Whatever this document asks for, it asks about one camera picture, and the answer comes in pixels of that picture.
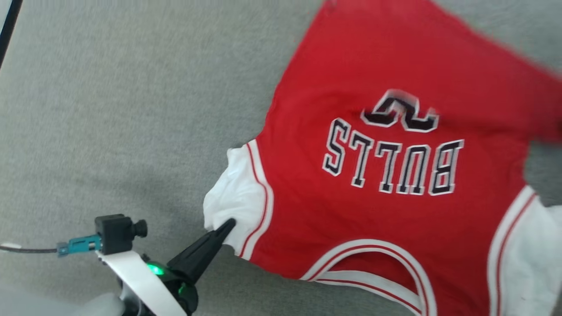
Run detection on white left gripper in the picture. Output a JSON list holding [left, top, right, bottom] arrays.
[[97, 218, 237, 316]]

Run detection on red Bulls basketball jersey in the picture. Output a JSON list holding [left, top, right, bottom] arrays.
[[203, 0, 562, 316]]

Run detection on grey fabric sofa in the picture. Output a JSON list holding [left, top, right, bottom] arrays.
[[0, 0, 562, 316]]

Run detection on black skirting strip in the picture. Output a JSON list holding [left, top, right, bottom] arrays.
[[0, 0, 23, 68]]

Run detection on teal left cable connector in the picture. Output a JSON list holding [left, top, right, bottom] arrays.
[[57, 235, 102, 257]]

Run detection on thin black left cable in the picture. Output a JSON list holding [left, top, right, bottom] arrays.
[[0, 243, 60, 255]]

